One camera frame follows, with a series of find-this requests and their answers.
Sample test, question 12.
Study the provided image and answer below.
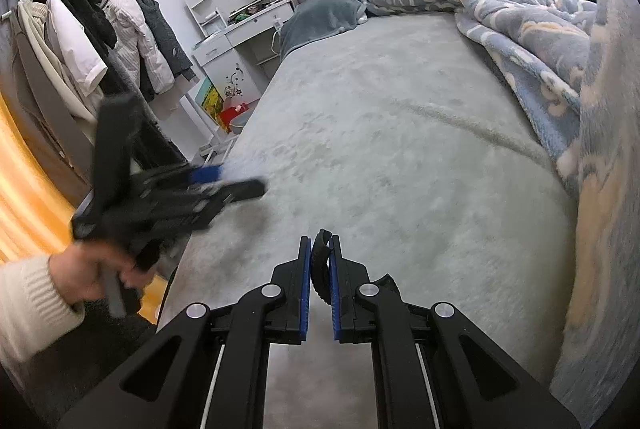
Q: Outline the black curved ring piece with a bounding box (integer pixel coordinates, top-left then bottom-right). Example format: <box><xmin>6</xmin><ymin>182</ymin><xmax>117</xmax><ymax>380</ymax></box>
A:
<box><xmin>309</xmin><ymin>227</ymin><xmax>334</xmax><ymax>308</ymax></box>

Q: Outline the white knit sleeve forearm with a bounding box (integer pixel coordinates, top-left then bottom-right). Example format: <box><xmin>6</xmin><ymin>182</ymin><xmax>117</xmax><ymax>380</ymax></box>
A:
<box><xmin>0</xmin><ymin>256</ymin><xmax>85</xmax><ymax>366</ymax></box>

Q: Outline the person's left hand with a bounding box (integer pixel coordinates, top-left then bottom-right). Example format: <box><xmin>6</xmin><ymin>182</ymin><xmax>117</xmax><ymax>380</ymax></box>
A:
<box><xmin>48</xmin><ymin>241</ymin><xmax>155</xmax><ymax>305</ymax></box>

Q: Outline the orange yellow curtain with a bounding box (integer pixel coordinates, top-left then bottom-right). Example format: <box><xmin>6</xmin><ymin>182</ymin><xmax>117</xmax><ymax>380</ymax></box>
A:
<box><xmin>1</xmin><ymin>102</ymin><xmax>166</xmax><ymax>323</ymax></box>

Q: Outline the white clothes rack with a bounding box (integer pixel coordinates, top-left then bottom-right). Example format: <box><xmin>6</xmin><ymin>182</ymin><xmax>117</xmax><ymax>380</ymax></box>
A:
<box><xmin>0</xmin><ymin>7</ymin><xmax>241</xmax><ymax>165</ymax></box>

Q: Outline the beige trench coat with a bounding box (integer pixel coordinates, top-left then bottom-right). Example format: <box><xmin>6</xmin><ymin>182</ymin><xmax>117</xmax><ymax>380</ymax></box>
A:
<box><xmin>13</xmin><ymin>0</ymin><xmax>96</xmax><ymax>168</ymax></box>

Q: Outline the grey-green bed with sheet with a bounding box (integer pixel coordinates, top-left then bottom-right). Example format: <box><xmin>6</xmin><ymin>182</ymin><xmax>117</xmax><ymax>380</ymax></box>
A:
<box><xmin>156</xmin><ymin>10</ymin><xmax>582</xmax><ymax>429</ymax></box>

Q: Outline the grey cushion on floor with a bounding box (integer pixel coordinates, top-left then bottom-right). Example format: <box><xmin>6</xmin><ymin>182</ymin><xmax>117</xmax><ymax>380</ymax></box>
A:
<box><xmin>230</xmin><ymin>110</ymin><xmax>252</xmax><ymax>134</ymax></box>

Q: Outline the red box on floor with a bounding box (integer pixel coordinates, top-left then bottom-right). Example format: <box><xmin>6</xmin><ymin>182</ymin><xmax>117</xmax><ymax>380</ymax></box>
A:
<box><xmin>219</xmin><ymin>103</ymin><xmax>248</xmax><ymax>130</ymax></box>

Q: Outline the colourful picture board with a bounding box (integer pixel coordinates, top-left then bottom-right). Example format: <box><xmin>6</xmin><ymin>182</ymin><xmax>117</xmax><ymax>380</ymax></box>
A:
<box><xmin>195</xmin><ymin>77</ymin><xmax>228</xmax><ymax>131</ymax></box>

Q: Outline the white puffer jacket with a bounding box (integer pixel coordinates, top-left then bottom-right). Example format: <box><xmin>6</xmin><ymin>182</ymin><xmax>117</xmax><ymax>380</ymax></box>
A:
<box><xmin>102</xmin><ymin>0</ymin><xmax>175</xmax><ymax>94</ymax></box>

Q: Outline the white dressing table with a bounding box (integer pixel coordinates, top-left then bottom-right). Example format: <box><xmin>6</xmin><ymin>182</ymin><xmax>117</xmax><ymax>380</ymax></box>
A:
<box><xmin>184</xmin><ymin>0</ymin><xmax>294</xmax><ymax>107</ymax></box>

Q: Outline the grey knit cardigan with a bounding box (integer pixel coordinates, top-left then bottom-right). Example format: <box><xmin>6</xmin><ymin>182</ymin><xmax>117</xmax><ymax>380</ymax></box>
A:
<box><xmin>136</xmin><ymin>0</ymin><xmax>195</xmax><ymax>81</ymax></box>

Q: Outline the teal blue pillow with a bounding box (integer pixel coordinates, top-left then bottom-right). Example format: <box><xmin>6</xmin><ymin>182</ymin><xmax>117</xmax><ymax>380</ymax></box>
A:
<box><xmin>280</xmin><ymin>0</ymin><xmax>367</xmax><ymax>59</ymax></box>

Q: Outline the black fuzzy garment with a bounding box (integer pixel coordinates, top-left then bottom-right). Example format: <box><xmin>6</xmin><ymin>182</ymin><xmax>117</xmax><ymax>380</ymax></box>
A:
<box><xmin>33</xmin><ymin>0</ymin><xmax>184</xmax><ymax>169</ymax></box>

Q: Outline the blue patterned fleece blanket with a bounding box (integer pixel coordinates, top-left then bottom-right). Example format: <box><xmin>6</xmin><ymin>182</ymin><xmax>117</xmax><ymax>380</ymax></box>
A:
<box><xmin>300</xmin><ymin>0</ymin><xmax>640</xmax><ymax>425</ymax></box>

